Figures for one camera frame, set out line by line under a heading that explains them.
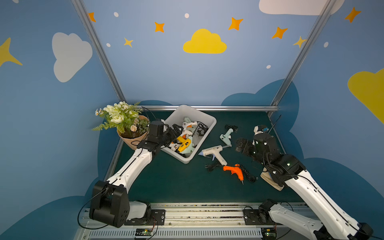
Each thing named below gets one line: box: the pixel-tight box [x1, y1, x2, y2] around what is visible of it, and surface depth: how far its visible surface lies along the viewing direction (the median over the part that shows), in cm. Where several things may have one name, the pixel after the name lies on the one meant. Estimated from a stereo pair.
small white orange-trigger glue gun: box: [182, 130, 193, 140], surface depth 107 cm
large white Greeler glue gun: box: [198, 145, 232, 166], surface depth 98 cm
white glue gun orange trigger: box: [182, 121, 198, 130], surface depth 110 cm
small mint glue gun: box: [180, 136, 195, 154], surface depth 97 cm
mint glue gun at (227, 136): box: [219, 128, 234, 146], surface depth 108 cm
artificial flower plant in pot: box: [92, 101, 150, 150], surface depth 80 cm
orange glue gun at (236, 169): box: [222, 163, 244, 185], surface depth 92 cm
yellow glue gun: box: [176, 136, 192, 153], surface depth 97 cm
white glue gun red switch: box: [169, 142, 180, 152], surface depth 98 cm
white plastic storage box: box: [160, 104, 217, 164], surface depth 106 cm
